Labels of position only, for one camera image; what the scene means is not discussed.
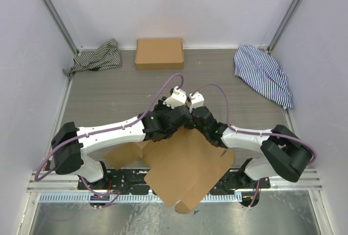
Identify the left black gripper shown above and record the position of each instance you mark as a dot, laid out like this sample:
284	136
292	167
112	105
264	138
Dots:
161	106

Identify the cardboard box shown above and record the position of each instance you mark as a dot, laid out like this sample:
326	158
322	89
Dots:
159	54
183	168

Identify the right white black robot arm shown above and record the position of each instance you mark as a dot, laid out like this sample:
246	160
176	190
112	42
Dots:
284	154

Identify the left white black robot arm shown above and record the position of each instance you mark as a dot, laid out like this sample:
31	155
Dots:
77	143

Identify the folded cardboard box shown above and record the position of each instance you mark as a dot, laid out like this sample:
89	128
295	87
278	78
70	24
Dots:
159	54

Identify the grey striped cloth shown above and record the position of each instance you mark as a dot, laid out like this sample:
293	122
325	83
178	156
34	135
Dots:
106	56

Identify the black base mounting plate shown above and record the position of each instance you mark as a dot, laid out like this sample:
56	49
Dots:
132	181

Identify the blue white striped cloth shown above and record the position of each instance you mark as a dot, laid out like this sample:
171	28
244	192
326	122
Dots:
261	72

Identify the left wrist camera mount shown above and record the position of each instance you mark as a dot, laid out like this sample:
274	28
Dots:
177	98

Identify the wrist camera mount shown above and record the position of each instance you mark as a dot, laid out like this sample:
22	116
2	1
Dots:
196	100
177	98

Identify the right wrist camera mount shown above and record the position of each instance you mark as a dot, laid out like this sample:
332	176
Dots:
196	100

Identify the slotted cable duct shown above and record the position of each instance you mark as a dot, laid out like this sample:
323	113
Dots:
90	197

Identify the aluminium front rail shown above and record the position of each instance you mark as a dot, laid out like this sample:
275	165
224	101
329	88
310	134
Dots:
60	183

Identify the left aluminium corner post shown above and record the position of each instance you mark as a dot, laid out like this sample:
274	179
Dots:
62	28

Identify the aluminium corner post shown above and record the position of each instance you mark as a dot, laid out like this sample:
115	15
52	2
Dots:
62	28
291	10

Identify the right aluminium corner post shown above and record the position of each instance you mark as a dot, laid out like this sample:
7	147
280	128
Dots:
291	10

